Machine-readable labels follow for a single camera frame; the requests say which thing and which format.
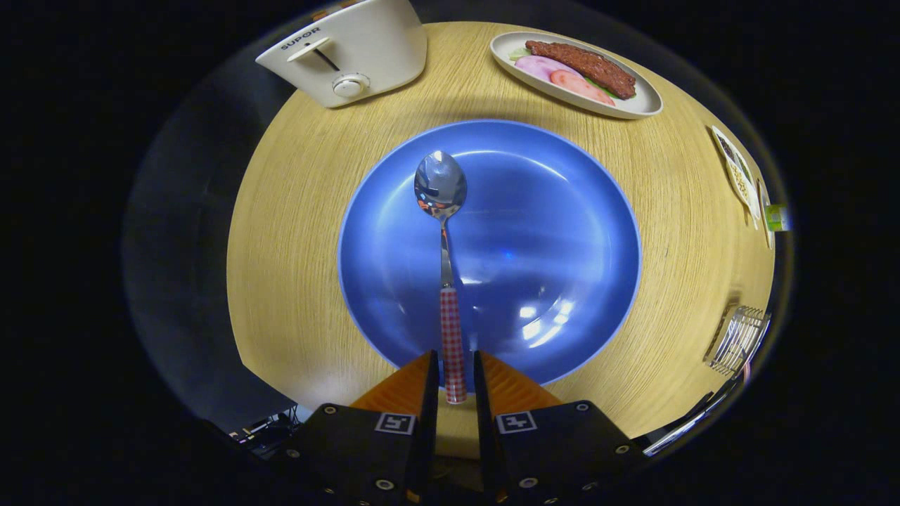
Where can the small green label bottle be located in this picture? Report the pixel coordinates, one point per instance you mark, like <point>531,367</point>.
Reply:
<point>778,218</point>

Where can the white divided bean tray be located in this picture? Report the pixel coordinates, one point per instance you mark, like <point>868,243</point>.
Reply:
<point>738,176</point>

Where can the reddish pink ham slice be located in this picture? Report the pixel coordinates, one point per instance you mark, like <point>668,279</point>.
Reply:
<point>580,86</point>

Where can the oval beige food plate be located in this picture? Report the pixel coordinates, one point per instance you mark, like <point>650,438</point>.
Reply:
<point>643,104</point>

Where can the pile of brown beans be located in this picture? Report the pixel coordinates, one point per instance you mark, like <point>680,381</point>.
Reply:
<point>727,146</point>

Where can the small white dish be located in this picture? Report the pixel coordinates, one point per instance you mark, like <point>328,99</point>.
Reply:
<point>765,211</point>

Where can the round blue plate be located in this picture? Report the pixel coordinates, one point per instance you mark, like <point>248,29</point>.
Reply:
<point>548,246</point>

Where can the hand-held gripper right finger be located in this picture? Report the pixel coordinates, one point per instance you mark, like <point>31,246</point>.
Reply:
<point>562,457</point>

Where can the silver metal cutlery rack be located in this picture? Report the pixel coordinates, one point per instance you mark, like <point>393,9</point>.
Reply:
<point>738,341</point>

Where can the pale pink ham slice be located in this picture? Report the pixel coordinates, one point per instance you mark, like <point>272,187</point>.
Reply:
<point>538,67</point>

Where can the pile of yellow beans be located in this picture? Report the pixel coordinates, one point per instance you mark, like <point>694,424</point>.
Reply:
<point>740,188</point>

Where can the silver metal bar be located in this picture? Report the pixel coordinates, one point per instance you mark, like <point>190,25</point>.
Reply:
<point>685,425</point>

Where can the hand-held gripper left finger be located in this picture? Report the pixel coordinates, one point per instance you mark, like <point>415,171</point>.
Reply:
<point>365,457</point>

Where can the green lettuce leaf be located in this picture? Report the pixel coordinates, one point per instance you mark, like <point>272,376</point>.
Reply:
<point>519,53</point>

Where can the cream white toaster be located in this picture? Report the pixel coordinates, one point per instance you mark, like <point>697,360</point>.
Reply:
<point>380,42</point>

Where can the brown steak piece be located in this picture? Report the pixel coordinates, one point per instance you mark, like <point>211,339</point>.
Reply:
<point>583,65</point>

